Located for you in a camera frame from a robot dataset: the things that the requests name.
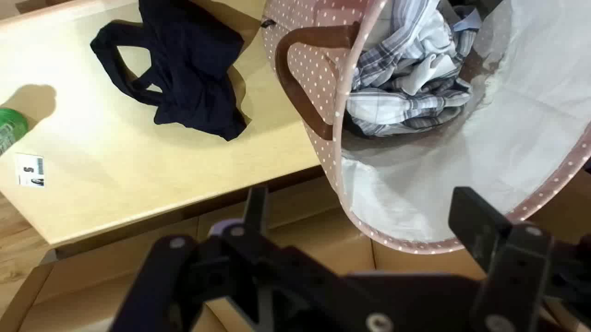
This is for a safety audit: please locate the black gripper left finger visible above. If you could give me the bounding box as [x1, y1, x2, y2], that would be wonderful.
[109, 186, 348, 332]

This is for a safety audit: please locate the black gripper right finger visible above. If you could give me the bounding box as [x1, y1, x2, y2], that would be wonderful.
[447, 184, 591, 332]

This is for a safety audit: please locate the checkered shirt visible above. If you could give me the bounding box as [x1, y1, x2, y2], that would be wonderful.
[344, 0, 486, 138]

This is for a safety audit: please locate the pink polka-dot laundry bag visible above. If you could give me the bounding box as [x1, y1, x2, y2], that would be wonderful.
[261, 0, 591, 256]

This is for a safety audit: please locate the brown cardboard box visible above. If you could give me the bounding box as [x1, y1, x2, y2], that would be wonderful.
[0, 177, 488, 332]

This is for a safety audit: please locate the white paper label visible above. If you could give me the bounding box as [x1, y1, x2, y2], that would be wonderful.
[17, 153, 48, 190]

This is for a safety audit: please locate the dark navy garment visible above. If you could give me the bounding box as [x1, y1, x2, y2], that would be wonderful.
[89, 0, 251, 142]

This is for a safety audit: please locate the green plastic bottle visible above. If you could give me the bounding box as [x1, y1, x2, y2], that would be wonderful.
[0, 105, 30, 155]

